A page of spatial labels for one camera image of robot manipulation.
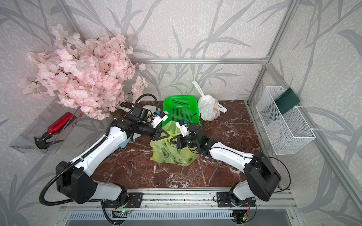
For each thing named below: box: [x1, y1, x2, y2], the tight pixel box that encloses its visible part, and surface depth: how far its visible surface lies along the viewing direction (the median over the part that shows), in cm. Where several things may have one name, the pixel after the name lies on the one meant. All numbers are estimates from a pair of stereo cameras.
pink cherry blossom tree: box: [17, 24, 149, 121], surface depth 65 cm
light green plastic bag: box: [150, 120, 200, 166], surface depth 79 cm
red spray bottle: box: [32, 111, 75, 150], surface depth 63 cm
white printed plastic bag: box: [192, 80, 228, 122], surface depth 101 cm
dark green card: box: [274, 87, 301, 115], surface depth 72 cm
